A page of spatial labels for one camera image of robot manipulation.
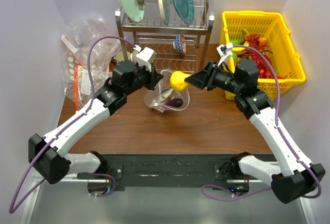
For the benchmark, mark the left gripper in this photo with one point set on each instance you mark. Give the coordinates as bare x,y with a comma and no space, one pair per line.
153,77

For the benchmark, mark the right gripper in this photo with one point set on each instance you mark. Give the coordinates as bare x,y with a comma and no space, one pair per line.
205,77

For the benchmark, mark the grey toy fish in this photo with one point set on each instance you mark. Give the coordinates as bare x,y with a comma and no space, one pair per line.
162,96

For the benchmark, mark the yellow toy lemon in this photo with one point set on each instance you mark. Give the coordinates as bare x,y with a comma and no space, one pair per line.
177,80

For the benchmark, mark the clear zip top bag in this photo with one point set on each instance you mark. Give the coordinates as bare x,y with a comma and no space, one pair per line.
163,84

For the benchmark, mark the purple toy eggplant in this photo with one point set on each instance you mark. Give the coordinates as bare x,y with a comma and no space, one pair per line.
175,102

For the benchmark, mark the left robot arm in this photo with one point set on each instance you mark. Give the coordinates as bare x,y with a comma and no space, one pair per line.
49,154

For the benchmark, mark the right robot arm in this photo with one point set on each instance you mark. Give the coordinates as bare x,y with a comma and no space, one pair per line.
295,175

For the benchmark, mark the orange zipper bag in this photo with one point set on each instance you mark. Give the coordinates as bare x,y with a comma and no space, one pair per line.
79,89

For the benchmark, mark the grey patterned bowl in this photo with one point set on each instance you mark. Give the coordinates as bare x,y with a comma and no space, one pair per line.
133,56

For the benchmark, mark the cream enamel mug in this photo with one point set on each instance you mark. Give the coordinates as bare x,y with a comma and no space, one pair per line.
119,56

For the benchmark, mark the metal dish rack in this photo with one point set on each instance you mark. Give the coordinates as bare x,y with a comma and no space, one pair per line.
152,32

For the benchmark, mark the blue patterned bowl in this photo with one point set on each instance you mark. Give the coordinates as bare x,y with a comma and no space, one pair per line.
179,44

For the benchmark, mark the yellow toy banana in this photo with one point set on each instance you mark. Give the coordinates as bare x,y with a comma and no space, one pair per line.
240,50

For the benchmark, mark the green toy fruit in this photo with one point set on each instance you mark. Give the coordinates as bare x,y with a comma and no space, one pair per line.
237,42

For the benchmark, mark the red toy lobster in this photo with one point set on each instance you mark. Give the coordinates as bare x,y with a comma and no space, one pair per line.
264,70

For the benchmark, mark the pile of clear bags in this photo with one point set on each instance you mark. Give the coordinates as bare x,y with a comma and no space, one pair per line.
78,38

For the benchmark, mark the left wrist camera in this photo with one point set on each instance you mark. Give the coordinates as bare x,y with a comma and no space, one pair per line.
146,58

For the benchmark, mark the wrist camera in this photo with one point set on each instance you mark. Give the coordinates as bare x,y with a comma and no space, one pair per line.
146,58
225,52

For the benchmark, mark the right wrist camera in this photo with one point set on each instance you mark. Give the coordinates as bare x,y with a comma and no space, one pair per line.
225,52

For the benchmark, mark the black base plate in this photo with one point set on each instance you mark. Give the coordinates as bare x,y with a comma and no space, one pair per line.
170,170

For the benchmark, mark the aluminium frame rail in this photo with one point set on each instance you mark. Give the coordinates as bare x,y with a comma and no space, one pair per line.
163,188

